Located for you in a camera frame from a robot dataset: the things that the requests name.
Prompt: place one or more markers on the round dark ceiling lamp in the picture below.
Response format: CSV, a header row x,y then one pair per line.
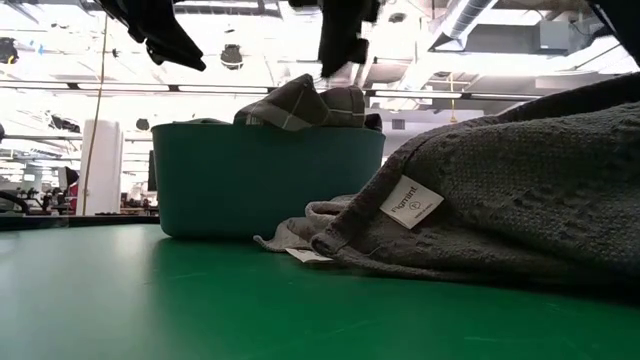
x,y
231,56

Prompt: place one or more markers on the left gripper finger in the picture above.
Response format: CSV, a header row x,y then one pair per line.
x,y
175,52

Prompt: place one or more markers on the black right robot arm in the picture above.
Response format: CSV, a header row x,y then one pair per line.
x,y
625,20

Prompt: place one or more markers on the dark grey checked towel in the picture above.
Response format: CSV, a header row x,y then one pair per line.
x,y
300,107

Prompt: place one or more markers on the teal plastic basket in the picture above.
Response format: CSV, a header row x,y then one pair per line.
x,y
250,185

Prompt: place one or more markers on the silver ceiling duct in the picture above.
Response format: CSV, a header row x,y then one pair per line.
x,y
467,15

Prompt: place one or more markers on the dark grey plain towel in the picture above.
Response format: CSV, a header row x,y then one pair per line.
x,y
525,200

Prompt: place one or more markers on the black metal table frame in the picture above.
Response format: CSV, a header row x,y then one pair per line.
x,y
75,221

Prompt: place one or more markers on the white building column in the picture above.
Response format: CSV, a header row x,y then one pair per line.
x,y
105,170

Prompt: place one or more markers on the light grey waffle towel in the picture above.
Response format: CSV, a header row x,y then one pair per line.
x,y
300,225

